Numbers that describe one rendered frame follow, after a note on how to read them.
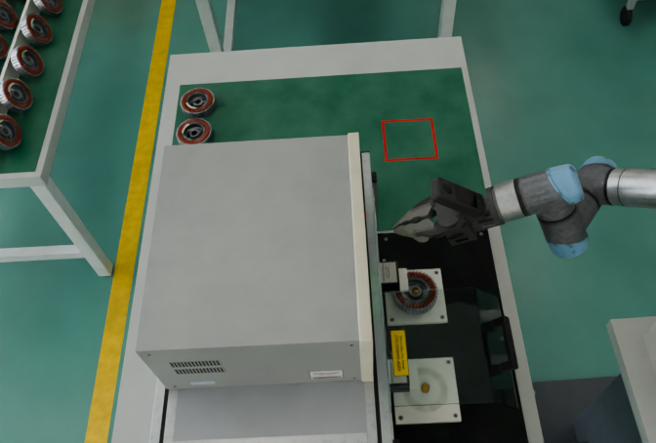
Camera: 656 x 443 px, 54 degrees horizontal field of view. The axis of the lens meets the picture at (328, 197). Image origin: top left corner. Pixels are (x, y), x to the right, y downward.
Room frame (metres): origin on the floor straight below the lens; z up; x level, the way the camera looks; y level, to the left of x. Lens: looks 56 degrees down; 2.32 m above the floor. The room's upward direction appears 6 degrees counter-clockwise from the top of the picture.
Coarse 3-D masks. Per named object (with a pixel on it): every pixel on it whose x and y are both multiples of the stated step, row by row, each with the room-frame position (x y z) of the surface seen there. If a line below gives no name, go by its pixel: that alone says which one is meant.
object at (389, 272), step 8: (384, 264) 0.73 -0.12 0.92; (392, 264) 0.73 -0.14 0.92; (384, 272) 0.71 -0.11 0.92; (392, 272) 0.71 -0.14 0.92; (400, 272) 0.73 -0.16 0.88; (384, 280) 0.69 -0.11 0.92; (392, 280) 0.69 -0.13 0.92; (400, 280) 0.70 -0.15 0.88; (384, 288) 0.68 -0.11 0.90; (392, 288) 0.68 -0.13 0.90; (400, 288) 0.68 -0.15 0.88; (408, 288) 0.68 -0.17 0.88
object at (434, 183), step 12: (432, 180) 0.69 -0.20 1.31; (444, 180) 0.69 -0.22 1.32; (432, 192) 0.66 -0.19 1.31; (444, 192) 0.66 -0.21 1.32; (456, 192) 0.67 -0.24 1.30; (468, 192) 0.68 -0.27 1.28; (444, 204) 0.65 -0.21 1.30; (456, 204) 0.64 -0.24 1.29; (468, 204) 0.65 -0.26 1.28; (480, 204) 0.66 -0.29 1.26
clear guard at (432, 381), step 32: (448, 288) 0.58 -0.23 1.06; (384, 320) 0.53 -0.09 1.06; (416, 320) 0.52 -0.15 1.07; (448, 320) 0.51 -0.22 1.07; (480, 320) 0.51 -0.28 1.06; (416, 352) 0.45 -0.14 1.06; (448, 352) 0.45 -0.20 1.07; (480, 352) 0.44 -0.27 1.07; (416, 384) 0.39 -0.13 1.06; (448, 384) 0.38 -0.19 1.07; (480, 384) 0.38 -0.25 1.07; (512, 384) 0.38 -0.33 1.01
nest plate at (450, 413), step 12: (396, 408) 0.43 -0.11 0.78; (408, 408) 0.42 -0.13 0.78; (420, 408) 0.42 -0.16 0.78; (432, 408) 0.42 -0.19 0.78; (444, 408) 0.42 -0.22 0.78; (456, 408) 0.41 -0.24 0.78; (396, 420) 0.40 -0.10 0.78; (408, 420) 0.40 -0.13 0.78; (420, 420) 0.40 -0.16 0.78; (432, 420) 0.39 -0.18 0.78; (444, 420) 0.39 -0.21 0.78; (456, 420) 0.39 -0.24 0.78
